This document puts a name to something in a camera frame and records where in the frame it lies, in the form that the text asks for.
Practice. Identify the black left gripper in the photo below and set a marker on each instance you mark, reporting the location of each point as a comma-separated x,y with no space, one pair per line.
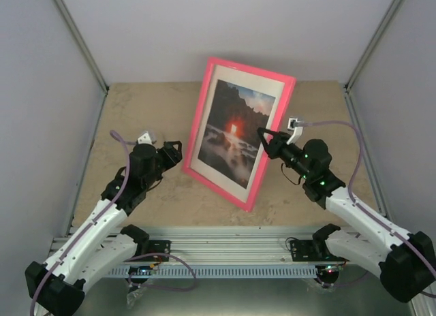
169,148

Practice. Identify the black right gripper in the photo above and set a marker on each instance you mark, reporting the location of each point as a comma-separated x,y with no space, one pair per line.
274,147

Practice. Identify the sunset landscape photo print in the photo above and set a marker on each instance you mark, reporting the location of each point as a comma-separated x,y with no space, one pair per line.
230,143

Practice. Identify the white paper mat board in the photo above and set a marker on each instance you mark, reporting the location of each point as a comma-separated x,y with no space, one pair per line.
218,74

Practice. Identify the pink wooden photo frame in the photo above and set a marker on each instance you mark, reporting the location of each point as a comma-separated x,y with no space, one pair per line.
204,125

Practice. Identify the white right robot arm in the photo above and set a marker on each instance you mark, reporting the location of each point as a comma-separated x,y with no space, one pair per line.
403,262

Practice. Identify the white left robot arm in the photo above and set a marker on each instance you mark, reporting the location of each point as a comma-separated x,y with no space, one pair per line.
58,285

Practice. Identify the left controller board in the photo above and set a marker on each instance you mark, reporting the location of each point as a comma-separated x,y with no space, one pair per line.
141,274

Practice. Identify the controller board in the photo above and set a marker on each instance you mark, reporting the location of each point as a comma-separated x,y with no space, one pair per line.
141,274
327,275

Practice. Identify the right controller board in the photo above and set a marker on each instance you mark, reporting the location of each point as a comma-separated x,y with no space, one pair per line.
327,275

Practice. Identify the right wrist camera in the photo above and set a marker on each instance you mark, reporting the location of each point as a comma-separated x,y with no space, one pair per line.
294,125

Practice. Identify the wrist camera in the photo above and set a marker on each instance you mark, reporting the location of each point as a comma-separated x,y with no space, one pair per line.
147,137
294,125

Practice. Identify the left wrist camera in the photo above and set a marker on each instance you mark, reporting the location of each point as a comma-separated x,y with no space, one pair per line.
147,137

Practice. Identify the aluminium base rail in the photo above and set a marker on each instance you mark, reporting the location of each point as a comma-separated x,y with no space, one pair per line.
231,245

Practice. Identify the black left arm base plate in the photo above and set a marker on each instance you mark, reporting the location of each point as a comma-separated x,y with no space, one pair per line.
153,247

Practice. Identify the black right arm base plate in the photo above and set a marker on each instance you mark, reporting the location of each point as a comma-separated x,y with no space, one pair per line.
305,251

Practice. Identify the grey slotted cable duct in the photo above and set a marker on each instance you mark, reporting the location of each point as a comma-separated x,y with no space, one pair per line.
225,272

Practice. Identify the aluminium corner post left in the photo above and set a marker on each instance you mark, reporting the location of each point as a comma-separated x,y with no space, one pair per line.
80,42

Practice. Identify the aluminium corner post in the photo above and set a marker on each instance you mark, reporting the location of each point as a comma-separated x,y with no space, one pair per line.
80,42
376,38

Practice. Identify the aluminium corner post right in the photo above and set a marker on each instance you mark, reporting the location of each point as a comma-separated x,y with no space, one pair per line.
376,38

